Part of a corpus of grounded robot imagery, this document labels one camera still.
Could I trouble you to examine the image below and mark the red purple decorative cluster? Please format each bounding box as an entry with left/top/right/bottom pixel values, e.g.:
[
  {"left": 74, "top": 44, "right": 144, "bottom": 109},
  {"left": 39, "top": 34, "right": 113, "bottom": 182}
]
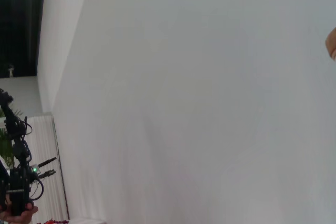
[{"left": 36, "top": 218, "right": 69, "bottom": 224}]

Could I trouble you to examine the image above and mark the bystander hand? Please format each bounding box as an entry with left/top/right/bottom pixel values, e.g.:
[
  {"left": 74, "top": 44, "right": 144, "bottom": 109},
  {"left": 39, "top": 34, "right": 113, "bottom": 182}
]
[{"left": 0, "top": 204, "right": 39, "bottom": 224}]

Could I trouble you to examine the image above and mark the green plant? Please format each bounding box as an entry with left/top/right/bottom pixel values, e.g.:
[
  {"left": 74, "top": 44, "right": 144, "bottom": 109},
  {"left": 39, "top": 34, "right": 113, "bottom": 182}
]
[{"left": 0, "top": 108, "right": 15, "bottom": 168}]

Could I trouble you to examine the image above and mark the black handheld device with cables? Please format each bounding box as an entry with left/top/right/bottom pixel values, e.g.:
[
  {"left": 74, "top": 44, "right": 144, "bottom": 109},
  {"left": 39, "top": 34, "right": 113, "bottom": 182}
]
[{"left": 0, "top": 89, "right": 45, "bottom": 217}]

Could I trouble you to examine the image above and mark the wooden jar lid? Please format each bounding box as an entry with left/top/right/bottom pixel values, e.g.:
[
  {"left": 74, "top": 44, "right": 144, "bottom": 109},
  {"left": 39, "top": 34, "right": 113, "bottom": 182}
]
[{"left": 325, "top": 26, "right": 336, "bottom": 57}]

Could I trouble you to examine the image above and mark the dark window panel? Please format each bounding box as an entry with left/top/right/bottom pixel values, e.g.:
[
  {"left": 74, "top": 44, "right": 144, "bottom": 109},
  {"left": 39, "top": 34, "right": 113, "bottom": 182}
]
[{"left": 0, "top": 0, "right": 47, "bottom": 78}]

